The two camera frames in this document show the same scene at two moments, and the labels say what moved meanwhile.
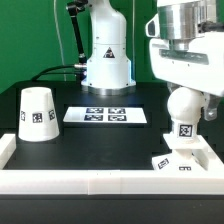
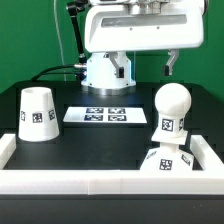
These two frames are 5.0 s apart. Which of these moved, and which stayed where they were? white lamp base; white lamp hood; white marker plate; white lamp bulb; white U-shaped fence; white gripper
Moved: white lamp base; white gripper; white lamp bulb
Stayed: white U-shaped fence; white lamp hood; white marker plate
